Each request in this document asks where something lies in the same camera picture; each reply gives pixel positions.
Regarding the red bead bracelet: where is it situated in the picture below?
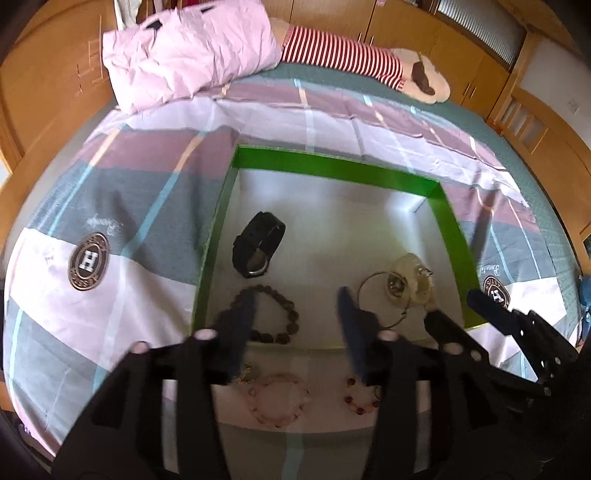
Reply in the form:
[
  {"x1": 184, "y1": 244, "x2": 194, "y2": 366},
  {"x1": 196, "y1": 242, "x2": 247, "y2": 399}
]
[{"x1": 342, "y1": 376, "x2": 383, "y2": 415}]

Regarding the small gold chain jewelry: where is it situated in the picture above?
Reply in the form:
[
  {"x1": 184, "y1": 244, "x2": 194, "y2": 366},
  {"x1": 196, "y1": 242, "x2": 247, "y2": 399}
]
[{"x1": 235, "y1": 363, "x2": 259, "y2": 385}]

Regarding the pink bead bracelet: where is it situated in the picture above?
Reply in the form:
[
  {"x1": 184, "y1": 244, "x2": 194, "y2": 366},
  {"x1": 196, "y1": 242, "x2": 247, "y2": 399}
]
[{"x1": 245, "y1": 373, "x2": 313, "y2": 429}]

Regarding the thin metal bangle with charm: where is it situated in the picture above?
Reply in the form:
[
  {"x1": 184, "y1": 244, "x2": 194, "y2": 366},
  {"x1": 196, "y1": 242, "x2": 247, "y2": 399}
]
[{"x1": 356, "y1": 271, "x2": 413, "y2": 324}]

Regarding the plaid duvet cover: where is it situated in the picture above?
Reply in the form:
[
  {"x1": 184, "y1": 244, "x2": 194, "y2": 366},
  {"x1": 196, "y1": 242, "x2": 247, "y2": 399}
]
[{"x1": 3, "y1": 76, "x2": 584, "y2": 479}]

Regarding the green cardboard box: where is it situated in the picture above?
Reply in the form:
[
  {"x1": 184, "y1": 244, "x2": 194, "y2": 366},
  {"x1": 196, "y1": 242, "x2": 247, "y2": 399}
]
[{"x1": 192, "y1": 146, "x2": 482, "y2": 351}]

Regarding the wooden bed footboard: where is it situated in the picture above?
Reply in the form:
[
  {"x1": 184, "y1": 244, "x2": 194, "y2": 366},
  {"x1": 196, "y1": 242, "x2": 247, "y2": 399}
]
[{"x1": 488, "y1": 33, "x2": 590, "y2": 274}]

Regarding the black wrist watch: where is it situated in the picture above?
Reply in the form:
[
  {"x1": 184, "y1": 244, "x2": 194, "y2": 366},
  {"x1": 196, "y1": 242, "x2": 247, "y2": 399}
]
[{"x1": 231, "y1": 212, "x2": 286, "y2": 279}]

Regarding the striped plush toy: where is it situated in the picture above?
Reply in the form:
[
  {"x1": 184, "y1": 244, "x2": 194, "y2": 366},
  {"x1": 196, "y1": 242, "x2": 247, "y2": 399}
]
[{"x1": 270, "y1": 18, "x2": 451, "y2": 104}]

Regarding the pink pillow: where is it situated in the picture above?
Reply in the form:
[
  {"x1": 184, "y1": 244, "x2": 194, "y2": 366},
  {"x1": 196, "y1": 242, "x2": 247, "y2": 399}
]
[{"x1": 102, "y1": 1, "x2": 281, "y2": 113}]

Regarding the cream white wide bracelet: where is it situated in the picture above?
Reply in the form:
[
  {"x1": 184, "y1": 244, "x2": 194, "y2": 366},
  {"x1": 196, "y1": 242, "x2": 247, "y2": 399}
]
[{"x1": 386, "y1": 252, "x2": 435, "y2": 307}]

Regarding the dark brown bead bracelet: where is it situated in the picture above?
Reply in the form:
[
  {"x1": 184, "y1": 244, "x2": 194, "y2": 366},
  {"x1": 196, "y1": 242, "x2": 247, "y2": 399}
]
[{"x1": 228, "y1": 284, "x2": 301, "y2": 346}]

